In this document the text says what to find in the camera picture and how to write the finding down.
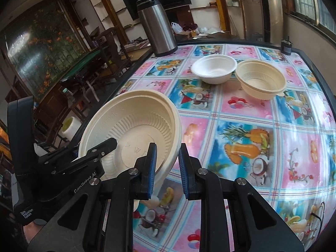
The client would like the beige plastic bowl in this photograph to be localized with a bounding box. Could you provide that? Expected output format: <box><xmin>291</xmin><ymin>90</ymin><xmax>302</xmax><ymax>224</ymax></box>
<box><xmin>78</xmin><ymin>90</ymin><xmax>182</xmax><ymax>187</ymax></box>
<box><xmin>235</xmin><ymin>60</ymin><xmax>287</xmax><ymax>100</ymax></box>

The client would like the large white foam bowl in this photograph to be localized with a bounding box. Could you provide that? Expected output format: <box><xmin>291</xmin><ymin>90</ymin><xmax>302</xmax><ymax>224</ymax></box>
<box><xmin>101</xmin><ymin>154</ymin><xmax>159</xmax><ymax>212</ymax></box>

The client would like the white tape roll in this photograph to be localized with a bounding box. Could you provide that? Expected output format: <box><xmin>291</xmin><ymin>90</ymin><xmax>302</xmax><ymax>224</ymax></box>
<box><xmin>59</xmin><ymin>117</ymin><xmax>81</xmax><ymax>141</ymax></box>

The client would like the colourful printed tablecloth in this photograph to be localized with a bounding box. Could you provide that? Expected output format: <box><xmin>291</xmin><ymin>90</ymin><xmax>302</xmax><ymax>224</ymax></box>
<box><xmin>117</xmin><ymin>44</ymin><xmax>335</xmax><ymax>251</ymax></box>

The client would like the green mahjong table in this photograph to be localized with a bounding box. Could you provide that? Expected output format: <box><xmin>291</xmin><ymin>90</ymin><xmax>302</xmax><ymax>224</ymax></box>
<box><xmin>60</xmin><ymin>49</ymin><xmax>102</xmax><ymax>88</ymax></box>

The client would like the dark wooden chair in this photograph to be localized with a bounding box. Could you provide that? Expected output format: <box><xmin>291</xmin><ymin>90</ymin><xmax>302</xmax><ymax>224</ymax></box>
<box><xmin>93</xmin><ymin>27</ymin><xmax>131</xmax><ymax>79</ymax></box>

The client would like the framed floral painting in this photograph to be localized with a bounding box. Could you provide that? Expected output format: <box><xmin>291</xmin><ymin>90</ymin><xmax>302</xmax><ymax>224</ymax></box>
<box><xmin>1</xmin><ymin>0</ymin><xmax>87</xmax><ymax>101</ymax></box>

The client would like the stainless steel thermos jug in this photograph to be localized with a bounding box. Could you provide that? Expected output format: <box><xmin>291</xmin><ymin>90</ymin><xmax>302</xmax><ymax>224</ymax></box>
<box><xmin>136</xmin><ymin>0</ymin><xmax>178</xmax><ymax>57</ymax></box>

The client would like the small white foam bowl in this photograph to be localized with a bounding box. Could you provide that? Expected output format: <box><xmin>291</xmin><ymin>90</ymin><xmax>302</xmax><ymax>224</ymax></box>
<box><xmin>191</xmin><ymin>55</ymin><xmax>238</xmax><ymax>85</ymax></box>

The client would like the white plastic bag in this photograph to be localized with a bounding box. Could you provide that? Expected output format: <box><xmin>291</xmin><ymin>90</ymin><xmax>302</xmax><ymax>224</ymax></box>
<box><xmin>171</xmin><ymin>22</ymin><xmax>183</xmax><ymax>34</ymax></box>

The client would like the small black jar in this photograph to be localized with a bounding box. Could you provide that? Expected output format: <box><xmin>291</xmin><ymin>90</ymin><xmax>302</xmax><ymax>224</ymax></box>
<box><xmin>281</xmin><ymin>36</ymin><xmax>292</xmax><ymax>55</ymax></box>

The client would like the tall standing air conditioner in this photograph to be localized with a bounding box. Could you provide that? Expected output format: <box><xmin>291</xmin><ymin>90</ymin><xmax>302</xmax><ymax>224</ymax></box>
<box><xmin>261</xmin><ymin>0</ymin><xmax>284</xmax><ymax>46</ymax></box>

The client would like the white wall shelving unit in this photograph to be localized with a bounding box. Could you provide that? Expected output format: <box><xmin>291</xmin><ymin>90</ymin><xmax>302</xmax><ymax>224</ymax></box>
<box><xmin>90</xmin><ymin>0</ymin><xmax>246</xmax><ymax>40</ymax></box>

